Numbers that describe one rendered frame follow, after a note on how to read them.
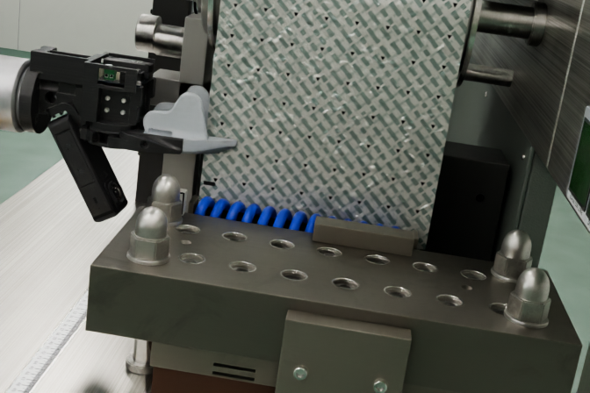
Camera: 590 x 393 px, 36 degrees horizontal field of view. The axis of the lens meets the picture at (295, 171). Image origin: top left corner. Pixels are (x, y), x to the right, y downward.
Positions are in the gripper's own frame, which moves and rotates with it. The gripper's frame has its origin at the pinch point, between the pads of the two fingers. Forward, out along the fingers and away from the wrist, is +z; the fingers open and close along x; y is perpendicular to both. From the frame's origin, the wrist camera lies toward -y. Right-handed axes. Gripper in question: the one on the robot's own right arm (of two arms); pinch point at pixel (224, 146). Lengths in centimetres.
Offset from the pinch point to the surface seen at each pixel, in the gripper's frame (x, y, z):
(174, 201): -7.8, -3.8, -3.0
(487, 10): 4.7, 16.6, 23.8
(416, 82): -0.2, 9.3, 17.8
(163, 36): 8.0, 8.9, -8.9
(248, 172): -0.3, -2.1, 2.8
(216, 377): -18.8, -15.0, 4.3
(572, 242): 325, -110, 123
